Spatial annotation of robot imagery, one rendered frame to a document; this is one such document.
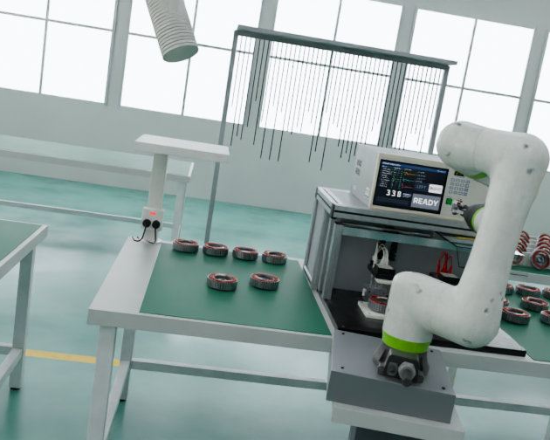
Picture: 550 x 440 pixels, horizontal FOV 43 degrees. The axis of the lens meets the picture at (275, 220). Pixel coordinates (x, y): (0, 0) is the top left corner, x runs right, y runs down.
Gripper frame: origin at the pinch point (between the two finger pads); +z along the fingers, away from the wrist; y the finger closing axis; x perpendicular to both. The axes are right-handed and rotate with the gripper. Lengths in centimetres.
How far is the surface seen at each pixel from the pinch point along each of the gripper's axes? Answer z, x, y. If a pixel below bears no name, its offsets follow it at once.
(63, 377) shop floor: 82, -119, -141
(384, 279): 1.5, -30.2, -20.4
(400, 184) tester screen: 10.1, 3.4, -18.9
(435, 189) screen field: 10.0, 3.8, -5.8
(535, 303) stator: 32, -40, 54
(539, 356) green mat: -23, -43, 30
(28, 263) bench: 64, -60, -158
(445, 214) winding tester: 10.1, -4.9, 0.0
